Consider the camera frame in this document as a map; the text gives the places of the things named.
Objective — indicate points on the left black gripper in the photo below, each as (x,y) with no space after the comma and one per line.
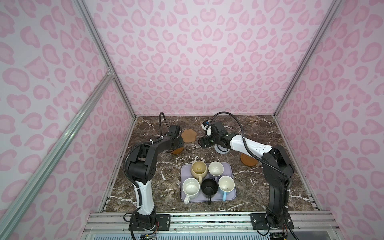
(181,143)

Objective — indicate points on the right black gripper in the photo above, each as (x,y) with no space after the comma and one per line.
(207,144)

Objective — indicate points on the brown wooden saucer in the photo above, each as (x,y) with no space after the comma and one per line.
(178,151)
(248,161)

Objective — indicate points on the blue woven round coaster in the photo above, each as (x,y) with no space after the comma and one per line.
(221,150)

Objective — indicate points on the paw shaped cork coaster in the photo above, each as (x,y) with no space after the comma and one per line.
(189,136)

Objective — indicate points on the small white cup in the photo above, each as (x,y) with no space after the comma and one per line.
(216,169)

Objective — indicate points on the beige ceramic mug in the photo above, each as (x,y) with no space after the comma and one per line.
(199,170)

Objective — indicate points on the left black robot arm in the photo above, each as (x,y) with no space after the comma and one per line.
(140,167)

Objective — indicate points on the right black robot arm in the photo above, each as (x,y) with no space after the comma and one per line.
(277,166)

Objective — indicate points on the lavender silicone tray mat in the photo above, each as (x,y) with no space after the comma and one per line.
(186,173)

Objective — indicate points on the black mug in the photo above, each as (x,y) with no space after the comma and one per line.
(209,188)

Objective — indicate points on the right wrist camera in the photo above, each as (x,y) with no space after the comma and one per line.
(206,127)

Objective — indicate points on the white mug with handle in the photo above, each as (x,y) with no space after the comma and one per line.
(191,187)

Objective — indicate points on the white mug blue handle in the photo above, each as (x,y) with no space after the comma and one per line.
(226,185)

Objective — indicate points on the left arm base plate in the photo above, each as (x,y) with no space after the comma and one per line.
(150,223)

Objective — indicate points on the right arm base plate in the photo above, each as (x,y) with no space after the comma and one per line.
(263,221)

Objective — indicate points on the aluminium front rail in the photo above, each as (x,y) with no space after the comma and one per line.
(308,225)

